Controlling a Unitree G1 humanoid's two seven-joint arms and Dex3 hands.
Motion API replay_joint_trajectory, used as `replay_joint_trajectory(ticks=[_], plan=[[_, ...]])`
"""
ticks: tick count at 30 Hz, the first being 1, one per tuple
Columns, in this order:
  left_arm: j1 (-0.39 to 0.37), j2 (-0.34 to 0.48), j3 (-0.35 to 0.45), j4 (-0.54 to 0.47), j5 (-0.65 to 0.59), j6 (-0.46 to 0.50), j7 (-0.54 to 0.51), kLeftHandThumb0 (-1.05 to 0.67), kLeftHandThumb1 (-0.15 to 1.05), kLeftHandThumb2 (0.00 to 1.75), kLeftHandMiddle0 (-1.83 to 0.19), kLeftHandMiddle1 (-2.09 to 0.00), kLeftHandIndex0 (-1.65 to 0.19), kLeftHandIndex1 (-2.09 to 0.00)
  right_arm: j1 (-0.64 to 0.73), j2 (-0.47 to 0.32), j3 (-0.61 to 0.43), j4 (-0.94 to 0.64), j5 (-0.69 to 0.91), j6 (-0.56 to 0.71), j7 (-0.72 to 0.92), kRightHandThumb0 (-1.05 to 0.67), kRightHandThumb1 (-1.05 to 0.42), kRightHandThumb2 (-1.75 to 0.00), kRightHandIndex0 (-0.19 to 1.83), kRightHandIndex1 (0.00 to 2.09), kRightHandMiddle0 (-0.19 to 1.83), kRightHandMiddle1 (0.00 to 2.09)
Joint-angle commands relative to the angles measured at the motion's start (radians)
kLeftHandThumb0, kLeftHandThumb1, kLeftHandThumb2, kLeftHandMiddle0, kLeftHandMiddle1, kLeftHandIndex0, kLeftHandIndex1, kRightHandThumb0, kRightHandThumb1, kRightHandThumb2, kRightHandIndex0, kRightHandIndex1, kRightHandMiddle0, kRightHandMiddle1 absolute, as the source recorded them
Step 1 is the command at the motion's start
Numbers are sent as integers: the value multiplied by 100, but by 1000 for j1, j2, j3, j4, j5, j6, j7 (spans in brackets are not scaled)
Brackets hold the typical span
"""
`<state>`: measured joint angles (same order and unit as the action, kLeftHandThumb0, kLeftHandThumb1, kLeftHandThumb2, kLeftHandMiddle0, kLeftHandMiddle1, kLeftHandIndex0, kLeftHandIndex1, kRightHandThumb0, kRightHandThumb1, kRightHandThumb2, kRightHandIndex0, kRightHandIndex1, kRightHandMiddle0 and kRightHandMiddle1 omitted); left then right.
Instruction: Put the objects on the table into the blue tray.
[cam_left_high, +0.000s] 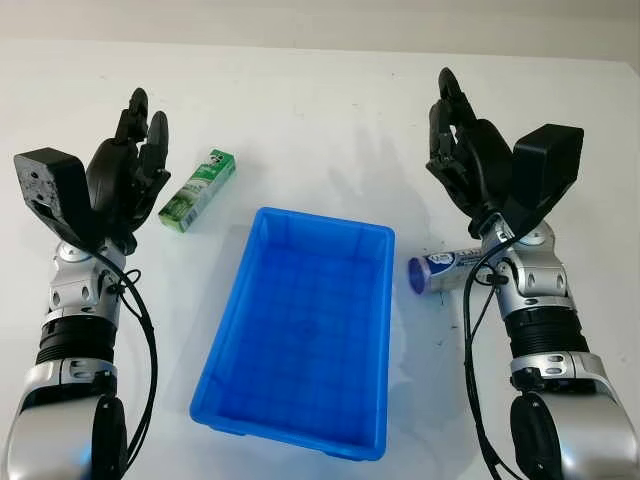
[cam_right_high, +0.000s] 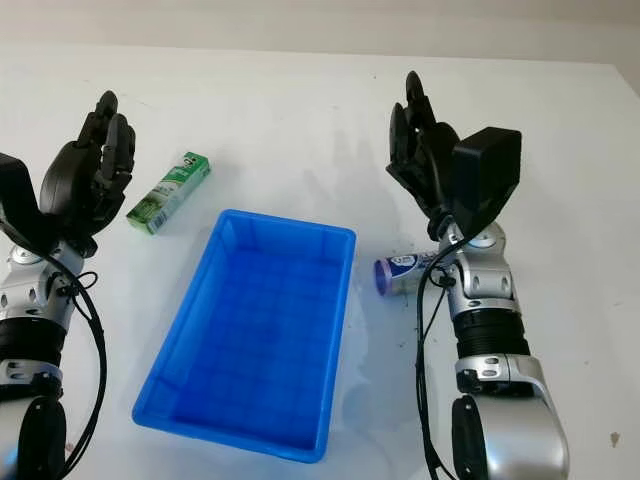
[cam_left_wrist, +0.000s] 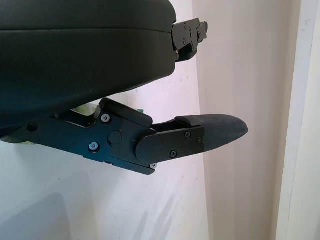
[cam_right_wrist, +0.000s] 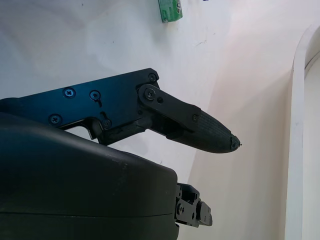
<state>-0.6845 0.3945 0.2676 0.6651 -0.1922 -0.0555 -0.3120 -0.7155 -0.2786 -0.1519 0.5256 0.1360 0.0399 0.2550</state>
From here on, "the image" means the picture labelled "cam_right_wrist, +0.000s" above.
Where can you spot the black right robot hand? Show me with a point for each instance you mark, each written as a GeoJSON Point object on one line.
{"type": "Point", "coordinates": [75, 180]}

